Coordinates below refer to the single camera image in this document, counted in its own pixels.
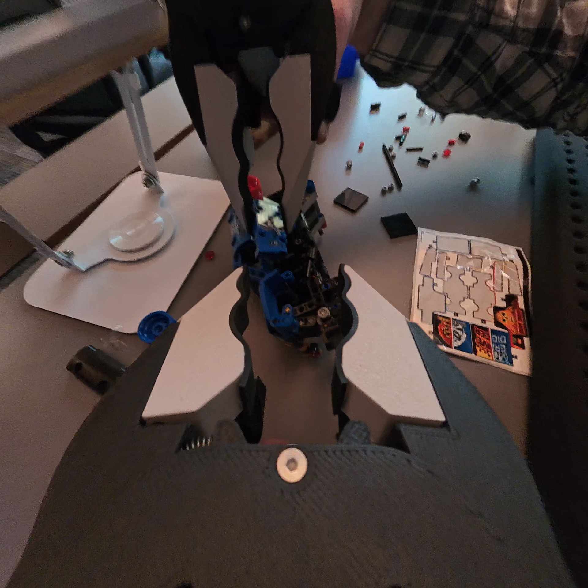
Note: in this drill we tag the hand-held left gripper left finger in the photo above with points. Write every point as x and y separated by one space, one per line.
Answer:
202 367

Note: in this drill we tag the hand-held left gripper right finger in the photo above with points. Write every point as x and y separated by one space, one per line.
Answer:
390 363

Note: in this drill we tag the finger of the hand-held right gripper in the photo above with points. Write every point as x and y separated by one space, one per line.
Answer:
218 119
296 119

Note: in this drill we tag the blue black brick vehicle model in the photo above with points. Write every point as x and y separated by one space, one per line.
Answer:
298 289

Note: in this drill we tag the grey desk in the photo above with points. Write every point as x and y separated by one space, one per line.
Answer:
450 202

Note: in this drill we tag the blue round brick cap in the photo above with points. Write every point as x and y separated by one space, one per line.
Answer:
156 327

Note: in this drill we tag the blue round piece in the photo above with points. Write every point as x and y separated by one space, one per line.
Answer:
347 62

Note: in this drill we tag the black square tile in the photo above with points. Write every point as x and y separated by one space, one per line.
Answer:
398 226
351 200

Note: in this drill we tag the sticker sheet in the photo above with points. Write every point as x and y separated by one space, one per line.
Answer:
468 294

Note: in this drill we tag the black axle rod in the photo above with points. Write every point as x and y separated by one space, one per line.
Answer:
393 166

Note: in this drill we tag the black brick block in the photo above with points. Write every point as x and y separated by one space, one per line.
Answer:
94 367

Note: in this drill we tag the white stand with clear disc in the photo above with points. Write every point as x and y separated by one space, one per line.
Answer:
119 285

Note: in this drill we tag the scattered small brick pieces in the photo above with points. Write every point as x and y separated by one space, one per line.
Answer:
413 151

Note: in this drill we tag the beige side table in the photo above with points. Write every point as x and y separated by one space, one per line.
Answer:
69 183

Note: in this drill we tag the dark perforated panel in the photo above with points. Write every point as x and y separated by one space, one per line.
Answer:
560 321

